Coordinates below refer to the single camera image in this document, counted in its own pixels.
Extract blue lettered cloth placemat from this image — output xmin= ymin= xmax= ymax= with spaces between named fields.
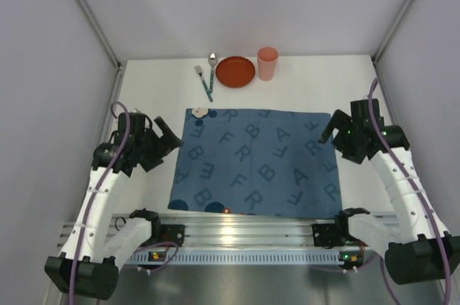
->
xmin=168 ymin=108 xmax=342 ymax=219

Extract fork with teal handle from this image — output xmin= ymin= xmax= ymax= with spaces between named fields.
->
xmin=194 ymin=65 xmax=213 ymax=102

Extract spoon with teal handle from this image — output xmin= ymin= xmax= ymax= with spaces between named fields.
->
xmin=208 ymin=53 xmax=219 ymax=93

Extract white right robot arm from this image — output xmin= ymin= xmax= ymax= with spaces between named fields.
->
xmin=318 ymin=99 xmax=459 ymax=285

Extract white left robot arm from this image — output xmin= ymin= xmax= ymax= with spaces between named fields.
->
xmin=45 ymin=112 xmax=183 ymax=304

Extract red-orange round plate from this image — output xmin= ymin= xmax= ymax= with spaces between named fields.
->
xmin=216 ymin=56 xmax=256 ymax=88

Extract pink plastic cup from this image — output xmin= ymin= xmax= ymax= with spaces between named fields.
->
xmin=257 ymin=47 xmax=279 ymax=81

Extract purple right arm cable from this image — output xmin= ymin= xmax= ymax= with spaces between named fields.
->
xmin=308 ymin=77 xmax=454 ymax=305

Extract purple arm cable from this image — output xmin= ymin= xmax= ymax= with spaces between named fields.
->
xmin=68 ymin=101 xmax=180 ymax=305
xmin=308 ymin=77 xmax=454 ymax=305

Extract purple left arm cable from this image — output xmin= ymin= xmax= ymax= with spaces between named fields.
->
xmin=68 ymin=101 xmax=180 ymax=305

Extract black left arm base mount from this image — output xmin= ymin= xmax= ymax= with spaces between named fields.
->
xmin=155 ymin=224 xmax=185 ymax=247

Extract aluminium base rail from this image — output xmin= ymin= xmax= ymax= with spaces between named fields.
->
xmin=57 ymin=211 xmax=396 ymax=248

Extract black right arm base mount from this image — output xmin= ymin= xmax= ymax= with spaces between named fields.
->
xmin=311 ymin=224 xmax=344 ymax=249

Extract slotted grey cable duct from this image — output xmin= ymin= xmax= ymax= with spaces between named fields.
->
xmin=126 ymin=250 xmax=364 ymax=266

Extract aluminium corner post left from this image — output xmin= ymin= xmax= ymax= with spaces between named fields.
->
xmin=53 ymin=0 xmax=124 ymax=72

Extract aluminium corner post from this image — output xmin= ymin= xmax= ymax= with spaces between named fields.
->
xmin=53 ymin=0 xmax=124 ymax=72
xmin=371 ymin=0 xmax=440 ymax=65

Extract aluminium corner post right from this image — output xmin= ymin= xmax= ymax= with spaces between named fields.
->
xmin=371 ymin=0 xmax=440 ymax=65

